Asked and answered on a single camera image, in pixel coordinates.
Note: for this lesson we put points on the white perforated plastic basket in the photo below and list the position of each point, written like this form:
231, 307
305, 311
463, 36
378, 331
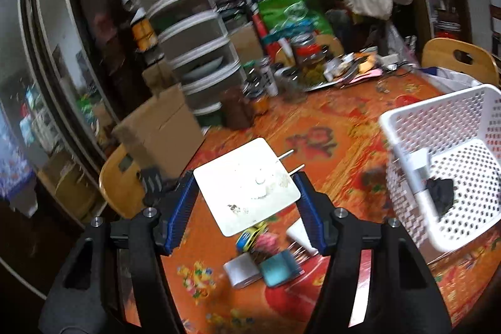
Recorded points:
450, 162

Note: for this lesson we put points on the orange bottle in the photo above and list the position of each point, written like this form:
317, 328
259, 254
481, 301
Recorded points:
143, 33

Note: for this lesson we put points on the brown jar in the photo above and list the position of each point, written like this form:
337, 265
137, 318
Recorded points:
235, 108

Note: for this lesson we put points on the yellow blue toy car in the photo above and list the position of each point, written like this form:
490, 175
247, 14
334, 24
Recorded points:
251, 236

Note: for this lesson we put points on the orange lidded jar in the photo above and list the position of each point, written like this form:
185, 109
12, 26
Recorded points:
259, 100

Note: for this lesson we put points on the white spray can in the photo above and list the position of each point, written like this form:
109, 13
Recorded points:
269, 77

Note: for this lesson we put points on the wooden chair with cutout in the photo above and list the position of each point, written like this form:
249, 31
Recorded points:
458, 60

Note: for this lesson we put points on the metal tray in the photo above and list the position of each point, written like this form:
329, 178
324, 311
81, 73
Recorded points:
336, 79

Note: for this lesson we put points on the white square plate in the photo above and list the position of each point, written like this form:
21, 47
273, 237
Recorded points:
245, 186

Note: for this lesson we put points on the green shopping bag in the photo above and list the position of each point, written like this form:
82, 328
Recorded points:
293, 14

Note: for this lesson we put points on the orange floral tablecloth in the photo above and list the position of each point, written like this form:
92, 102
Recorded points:
344, 146

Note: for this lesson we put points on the white plastic drawer tower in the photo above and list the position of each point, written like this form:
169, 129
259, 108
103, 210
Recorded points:
191, 40

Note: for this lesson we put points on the pink small object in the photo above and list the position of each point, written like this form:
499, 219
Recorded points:
269, 242

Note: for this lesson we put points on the brown cardboard box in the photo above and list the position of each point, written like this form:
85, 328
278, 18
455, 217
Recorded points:
159, 134

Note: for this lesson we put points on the small cardboard box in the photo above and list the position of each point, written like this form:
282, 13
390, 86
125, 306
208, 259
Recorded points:
246, 43

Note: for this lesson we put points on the glass jar with pickles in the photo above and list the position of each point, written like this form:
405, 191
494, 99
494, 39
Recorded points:
311, 59

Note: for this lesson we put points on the white small box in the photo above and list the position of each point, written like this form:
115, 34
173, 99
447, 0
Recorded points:
242, 270

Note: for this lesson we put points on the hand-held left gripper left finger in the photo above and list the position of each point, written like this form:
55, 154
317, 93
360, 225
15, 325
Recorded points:
181, 209

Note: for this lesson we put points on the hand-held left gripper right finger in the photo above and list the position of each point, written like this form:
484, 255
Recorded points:
312, 209

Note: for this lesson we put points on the glass door cabinet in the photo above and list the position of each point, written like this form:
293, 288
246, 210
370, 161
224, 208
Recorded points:
47, 83

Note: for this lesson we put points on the teal small box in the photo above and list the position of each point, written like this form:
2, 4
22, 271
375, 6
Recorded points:
278, 268

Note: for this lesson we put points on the black crumpled item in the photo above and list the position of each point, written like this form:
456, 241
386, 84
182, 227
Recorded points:
441, 192

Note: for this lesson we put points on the white tube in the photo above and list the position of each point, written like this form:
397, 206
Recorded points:
417, 177

